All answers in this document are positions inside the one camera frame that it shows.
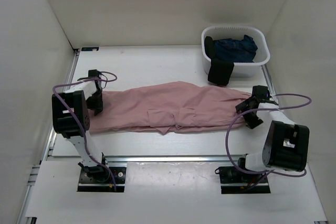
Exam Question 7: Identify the black garment over basin edge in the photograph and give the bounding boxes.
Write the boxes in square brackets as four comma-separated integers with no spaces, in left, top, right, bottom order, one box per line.
[204,36,234,86]

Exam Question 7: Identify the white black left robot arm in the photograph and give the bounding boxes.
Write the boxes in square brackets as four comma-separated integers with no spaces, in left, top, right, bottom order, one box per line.
[52,69,110,183]

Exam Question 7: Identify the aluminium table frame rail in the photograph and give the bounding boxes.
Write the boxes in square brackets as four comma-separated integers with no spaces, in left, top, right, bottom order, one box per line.
[15,47,329,224]

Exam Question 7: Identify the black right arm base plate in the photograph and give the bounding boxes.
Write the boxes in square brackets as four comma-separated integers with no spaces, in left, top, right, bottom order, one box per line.
[214,166,271,195]

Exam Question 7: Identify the white plastic basin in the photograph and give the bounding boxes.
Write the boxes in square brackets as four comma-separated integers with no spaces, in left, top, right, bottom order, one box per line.
[201,25,270,78]

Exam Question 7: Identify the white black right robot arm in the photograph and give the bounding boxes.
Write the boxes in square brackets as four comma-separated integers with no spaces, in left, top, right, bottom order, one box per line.
[236,86,310,182]

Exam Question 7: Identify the dark blue garment in basin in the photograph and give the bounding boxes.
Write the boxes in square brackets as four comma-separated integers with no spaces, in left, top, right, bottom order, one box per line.
[215,35,258,63]

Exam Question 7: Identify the pink trousers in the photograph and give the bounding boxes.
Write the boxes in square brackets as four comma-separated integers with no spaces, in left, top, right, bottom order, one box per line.
[89,81,251,135]

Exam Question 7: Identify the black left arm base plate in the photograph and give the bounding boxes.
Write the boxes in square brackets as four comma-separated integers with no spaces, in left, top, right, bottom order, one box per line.
[77,166,127,193]

